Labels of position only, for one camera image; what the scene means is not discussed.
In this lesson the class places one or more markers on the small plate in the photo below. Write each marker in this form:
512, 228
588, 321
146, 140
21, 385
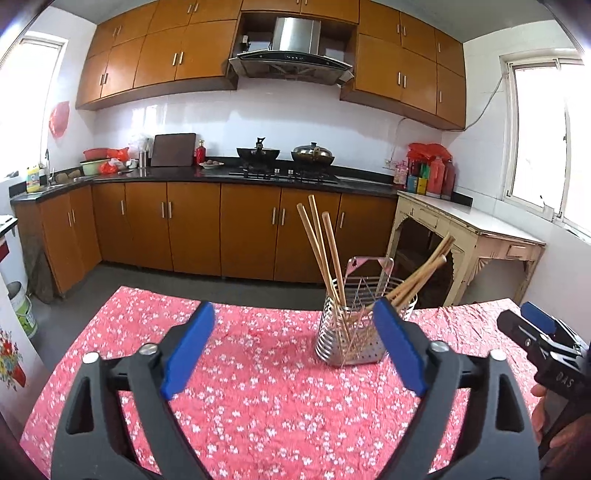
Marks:
211, 165

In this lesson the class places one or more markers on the red bottle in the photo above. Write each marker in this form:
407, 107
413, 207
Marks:
200, 153

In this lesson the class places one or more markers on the red bag on wall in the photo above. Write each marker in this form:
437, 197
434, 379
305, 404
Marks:
60, 119

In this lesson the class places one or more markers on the person's right hand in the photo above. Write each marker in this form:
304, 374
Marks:
539, 415

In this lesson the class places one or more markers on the steel range hood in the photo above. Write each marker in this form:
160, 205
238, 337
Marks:
295, 46

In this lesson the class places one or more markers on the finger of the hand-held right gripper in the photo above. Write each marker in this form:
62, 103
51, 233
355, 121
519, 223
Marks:
540, 318
517, 330

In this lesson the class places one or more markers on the yellow detergent bottle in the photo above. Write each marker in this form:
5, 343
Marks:
33, 181

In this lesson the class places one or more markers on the orange plastic bag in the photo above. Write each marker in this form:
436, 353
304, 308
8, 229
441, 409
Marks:
114, 161

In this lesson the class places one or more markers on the counter with red trim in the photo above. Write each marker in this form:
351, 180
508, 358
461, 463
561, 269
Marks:
5, 230

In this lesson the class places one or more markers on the black gas stove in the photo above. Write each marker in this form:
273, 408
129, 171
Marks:
286, 176

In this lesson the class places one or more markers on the cream side table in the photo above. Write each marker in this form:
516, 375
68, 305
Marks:
485, 230

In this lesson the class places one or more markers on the dark cutting board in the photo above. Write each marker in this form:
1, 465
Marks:
173, 150

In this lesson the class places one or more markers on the metal slatted utensil holder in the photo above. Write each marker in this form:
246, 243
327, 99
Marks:
332, 341

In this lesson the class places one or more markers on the window with white frame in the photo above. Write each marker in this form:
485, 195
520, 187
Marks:
27, 106
540, 138

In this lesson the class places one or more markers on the bunch of wooden chopsticks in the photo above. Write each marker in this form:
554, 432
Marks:
318, 249

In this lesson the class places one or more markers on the metal cup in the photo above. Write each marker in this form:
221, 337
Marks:
143, 159

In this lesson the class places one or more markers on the steel sink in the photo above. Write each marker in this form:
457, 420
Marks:
69, 183

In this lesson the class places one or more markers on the red basin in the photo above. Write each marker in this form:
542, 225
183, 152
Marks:
96, 153

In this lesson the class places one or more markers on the wooden base cabinets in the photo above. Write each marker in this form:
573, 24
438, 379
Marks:
194, 226

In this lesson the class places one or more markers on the potatoes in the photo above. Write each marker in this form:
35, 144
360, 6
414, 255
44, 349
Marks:
69, 175

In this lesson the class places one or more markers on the row of condiment bottles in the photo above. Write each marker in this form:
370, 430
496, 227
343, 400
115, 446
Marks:
436, 180

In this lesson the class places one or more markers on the pot with metal lid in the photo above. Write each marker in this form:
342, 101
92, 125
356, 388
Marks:
313, 156

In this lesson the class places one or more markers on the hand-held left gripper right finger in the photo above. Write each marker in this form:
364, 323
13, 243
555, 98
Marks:
401, 350

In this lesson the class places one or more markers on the red floral tablecloth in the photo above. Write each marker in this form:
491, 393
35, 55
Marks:
268, 406

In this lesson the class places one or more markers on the black kitchen countertop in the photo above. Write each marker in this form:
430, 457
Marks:
175, 174

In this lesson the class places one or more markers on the red plastic bag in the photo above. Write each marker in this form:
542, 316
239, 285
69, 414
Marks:
429, 150

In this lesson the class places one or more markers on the metal faucet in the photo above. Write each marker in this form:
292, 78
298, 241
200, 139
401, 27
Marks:
47, 166

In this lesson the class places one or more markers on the white paint bucket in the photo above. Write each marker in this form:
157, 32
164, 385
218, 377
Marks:
23, 314

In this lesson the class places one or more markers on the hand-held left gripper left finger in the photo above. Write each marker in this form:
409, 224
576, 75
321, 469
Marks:
187, 353

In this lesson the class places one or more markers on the wooden wall cabinets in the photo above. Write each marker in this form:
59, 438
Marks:
157, 55
406, 69

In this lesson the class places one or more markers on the white cabinet with flower sticker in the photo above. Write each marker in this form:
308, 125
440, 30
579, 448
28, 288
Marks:
11, 360

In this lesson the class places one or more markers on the green basin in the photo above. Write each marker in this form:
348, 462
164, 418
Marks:
92, 167

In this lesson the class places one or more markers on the black wok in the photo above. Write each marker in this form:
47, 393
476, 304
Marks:
258, 153

